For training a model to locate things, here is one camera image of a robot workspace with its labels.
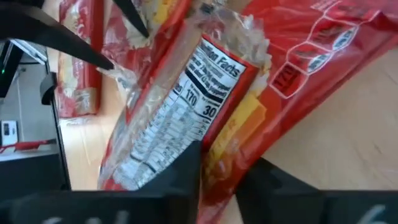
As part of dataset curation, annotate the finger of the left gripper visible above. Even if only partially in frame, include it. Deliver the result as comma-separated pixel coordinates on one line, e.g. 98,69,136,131
0,2,115,71
111,0,150,39

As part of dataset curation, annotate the red strap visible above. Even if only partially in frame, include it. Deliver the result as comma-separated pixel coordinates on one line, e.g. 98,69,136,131
0,139,58,154

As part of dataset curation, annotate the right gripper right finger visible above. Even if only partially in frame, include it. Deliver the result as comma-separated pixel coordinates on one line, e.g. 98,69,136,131
235,157,398,224

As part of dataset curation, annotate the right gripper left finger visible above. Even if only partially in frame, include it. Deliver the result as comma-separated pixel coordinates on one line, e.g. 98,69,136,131
0,139,203,224

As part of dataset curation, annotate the black aluminium table frame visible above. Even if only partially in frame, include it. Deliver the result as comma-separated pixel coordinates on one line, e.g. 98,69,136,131
9,39,73,191

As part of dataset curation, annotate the black electronic box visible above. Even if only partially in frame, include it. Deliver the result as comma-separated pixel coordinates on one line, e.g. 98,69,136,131
0,40,25,98

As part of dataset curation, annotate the small white box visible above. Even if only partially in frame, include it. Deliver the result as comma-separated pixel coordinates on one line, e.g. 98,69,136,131
0,119,19,147

